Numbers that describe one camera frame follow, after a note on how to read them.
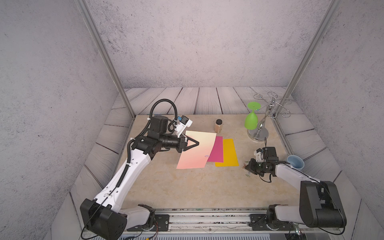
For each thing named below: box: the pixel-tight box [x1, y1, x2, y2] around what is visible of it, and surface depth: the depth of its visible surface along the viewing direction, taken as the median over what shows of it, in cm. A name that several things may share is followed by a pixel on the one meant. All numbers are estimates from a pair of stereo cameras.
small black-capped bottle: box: [214, 118, 223, 134], surface depth 107 cm
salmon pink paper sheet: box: [176, 130, 217, 169], surface depth 69 cm
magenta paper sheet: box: [207, 136, 224, 163], surface depth 100 cm
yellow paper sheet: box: [215, 138, 239, 167], surface depth 102 cm
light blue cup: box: [287, 155, 305, 171], surface depth 91 cm
